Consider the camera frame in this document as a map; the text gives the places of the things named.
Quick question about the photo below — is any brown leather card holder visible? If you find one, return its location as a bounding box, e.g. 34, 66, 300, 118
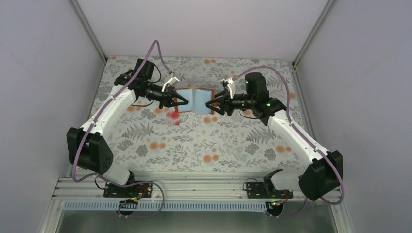
174, 87, 215, 115

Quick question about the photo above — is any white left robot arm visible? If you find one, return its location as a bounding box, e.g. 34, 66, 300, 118
67, 59, 188, 188

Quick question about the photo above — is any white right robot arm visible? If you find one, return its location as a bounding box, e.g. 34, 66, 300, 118
205, 72, 343, 200

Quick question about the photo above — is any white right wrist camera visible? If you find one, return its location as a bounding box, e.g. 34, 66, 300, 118
220, 78, 236, 99

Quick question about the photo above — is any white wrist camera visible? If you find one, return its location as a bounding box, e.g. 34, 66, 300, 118
220, 78, 236, 99
161, 77, 180, 94

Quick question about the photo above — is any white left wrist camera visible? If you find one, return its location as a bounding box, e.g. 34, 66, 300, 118
161, 77, 180, 94

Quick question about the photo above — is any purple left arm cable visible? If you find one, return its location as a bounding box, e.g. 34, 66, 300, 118
71, 40, 173, 219

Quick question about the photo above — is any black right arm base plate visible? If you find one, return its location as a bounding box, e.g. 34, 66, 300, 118
243, 181, 294, 199

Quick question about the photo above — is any aluminium mounting rail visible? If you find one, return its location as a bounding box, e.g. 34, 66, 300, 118
53, 170, 342, 201

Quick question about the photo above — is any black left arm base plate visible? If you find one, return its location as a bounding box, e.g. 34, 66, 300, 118
103, 183, 153, 199

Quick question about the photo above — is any blue slotted cable duct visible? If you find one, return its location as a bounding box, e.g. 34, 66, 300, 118
62, 200, 267, 212

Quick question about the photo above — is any left aluminium corner post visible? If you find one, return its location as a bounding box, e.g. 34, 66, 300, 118
69, 0, 107, 64

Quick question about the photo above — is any aluminium corner frame post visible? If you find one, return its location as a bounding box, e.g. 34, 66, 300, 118
292, 0, 335, 69

